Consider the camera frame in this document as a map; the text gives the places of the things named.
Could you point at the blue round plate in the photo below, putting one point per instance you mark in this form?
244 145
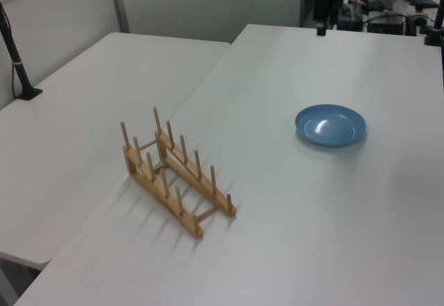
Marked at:
329 125

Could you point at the wooden plate rack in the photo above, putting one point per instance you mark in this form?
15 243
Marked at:
170 209

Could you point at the black electronics box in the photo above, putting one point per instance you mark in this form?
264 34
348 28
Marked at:
385 26

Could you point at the small grey electronic device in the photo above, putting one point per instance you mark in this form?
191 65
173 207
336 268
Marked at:
416 19

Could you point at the black pole with table clamp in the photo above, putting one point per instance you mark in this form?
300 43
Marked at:
433 37

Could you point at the black pole with white tape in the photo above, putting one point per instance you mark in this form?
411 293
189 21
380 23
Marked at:
30 93

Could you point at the grey partition post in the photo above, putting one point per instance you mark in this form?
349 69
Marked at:
119 4

